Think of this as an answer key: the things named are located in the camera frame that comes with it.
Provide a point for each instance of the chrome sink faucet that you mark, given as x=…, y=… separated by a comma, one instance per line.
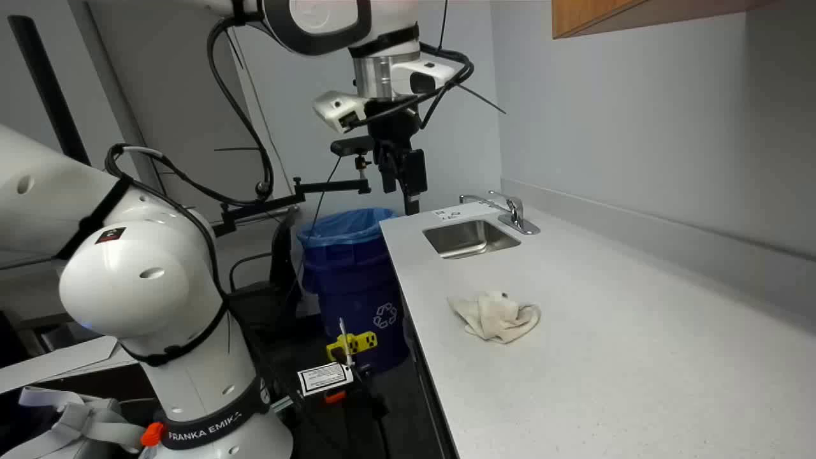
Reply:
x=514, y=213

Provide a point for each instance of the blue plastic bin liner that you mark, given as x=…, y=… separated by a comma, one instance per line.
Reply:
x=341, y=231

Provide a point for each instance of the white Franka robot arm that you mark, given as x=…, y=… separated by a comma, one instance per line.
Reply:
x=144, y=281

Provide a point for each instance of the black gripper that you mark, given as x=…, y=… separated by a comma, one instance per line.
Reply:
x=393, y=129

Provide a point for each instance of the wooden wall cabinet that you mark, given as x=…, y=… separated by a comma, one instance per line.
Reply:
x=594, y=14

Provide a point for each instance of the white label card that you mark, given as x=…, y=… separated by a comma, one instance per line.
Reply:
x=324, y=379

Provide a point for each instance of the yellow clamp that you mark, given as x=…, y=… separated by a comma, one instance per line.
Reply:
x=347, y=345

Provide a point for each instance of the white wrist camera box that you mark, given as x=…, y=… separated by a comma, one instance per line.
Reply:
x=341, y=107

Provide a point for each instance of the black leaning pole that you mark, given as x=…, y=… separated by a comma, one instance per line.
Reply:
x=52, y=92

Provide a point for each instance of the black stereo camera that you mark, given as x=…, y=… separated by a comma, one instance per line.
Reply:
x=347, y=146

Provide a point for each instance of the steel counter sink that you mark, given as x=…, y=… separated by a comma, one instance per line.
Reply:
x=467, y=239

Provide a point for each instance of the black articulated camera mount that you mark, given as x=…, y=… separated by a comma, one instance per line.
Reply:
x=255, y=208

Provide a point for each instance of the orange knob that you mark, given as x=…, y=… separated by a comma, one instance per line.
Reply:
x=152, y=435

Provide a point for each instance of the cream wiping cloth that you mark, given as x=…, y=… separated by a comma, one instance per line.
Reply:
x=494, y=319

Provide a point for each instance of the blue recycling bin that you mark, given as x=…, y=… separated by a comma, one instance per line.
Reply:
x=358, y=289

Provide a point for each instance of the white counter backsplash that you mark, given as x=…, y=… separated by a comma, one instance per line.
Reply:
x=680, y=246

